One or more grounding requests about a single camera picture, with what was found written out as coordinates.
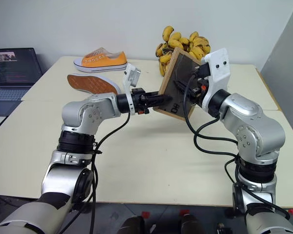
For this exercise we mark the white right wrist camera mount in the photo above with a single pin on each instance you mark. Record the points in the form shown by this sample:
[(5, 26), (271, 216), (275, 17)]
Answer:
[(218, 70)]

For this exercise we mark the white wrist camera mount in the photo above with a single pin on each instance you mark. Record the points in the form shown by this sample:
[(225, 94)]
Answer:
[(133, 75), (218, 70)]

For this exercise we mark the yellow banana bunch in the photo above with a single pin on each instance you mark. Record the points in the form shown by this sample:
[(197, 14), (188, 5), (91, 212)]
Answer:
[(178, 44)]

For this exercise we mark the red table clamp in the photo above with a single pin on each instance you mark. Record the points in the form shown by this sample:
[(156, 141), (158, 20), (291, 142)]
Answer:
[(290, 211), (184, 212), (145, 214)]

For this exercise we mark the wooden picture frame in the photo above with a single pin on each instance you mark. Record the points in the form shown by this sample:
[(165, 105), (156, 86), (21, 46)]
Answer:
[(178, 65)]

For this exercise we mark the dark rounded shape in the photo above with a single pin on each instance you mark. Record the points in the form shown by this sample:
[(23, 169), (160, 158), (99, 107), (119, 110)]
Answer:
[(133, 225), (192, 225)]

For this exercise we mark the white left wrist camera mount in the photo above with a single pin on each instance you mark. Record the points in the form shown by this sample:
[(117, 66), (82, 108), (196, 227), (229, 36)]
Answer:
[(133, 75)]

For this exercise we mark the dark open laptop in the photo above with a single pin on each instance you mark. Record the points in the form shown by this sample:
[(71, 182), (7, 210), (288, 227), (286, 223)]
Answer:
[(12, 70)]

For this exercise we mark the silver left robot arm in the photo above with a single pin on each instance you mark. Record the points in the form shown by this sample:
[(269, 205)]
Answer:
[(88, 114)]

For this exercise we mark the orange canvas sneaker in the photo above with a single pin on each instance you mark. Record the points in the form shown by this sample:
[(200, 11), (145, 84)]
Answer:
[(88, 84), (105, 61)]

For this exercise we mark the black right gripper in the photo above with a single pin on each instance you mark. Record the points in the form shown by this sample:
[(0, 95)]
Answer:
[(198, 92)]

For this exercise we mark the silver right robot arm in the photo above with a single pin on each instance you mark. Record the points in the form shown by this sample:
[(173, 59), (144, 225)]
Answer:
[(249, 122)]

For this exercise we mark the grey partition panel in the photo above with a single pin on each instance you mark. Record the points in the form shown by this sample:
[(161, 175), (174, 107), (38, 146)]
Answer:
[(283, 61)]

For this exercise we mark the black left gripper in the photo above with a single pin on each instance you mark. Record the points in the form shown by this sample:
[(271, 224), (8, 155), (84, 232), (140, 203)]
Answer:
[(141, 103)]

